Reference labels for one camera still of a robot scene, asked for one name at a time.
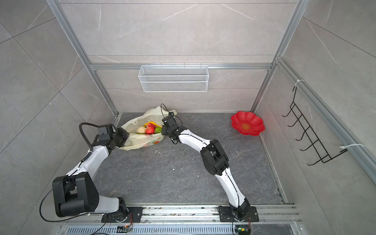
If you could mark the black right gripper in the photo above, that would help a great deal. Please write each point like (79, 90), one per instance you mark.
(164, 130)

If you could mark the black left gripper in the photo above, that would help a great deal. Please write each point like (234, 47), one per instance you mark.
(125, 134)

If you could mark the cream plastic bag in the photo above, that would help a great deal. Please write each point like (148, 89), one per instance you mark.
(136, 141)

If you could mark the red flower-shaped plate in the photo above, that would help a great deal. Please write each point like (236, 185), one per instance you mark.
(247, 123)

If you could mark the green fake pear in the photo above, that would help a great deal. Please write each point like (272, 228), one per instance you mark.
(158, 130)

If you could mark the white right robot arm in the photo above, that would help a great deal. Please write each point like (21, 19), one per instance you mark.
(215, 161)

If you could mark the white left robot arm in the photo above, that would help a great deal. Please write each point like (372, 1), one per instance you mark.
(75, 193)

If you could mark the red fake strawberry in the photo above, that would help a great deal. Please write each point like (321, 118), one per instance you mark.
(150, 130)

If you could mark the beige fake fruit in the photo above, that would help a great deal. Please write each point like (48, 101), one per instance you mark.
(141, 130)

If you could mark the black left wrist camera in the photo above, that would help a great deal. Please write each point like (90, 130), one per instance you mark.
(106, 132)

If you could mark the white wire mesh basket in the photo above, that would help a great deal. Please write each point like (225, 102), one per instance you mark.
(179, 78)

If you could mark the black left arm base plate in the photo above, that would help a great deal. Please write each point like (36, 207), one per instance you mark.
(133, 214)

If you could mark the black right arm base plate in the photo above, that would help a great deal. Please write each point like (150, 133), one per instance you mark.
(230, 214)

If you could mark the aluminium frame rail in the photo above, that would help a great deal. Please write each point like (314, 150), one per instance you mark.
(69, 32)

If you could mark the black wire hook rack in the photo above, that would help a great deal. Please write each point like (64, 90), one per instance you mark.
(309, 133)

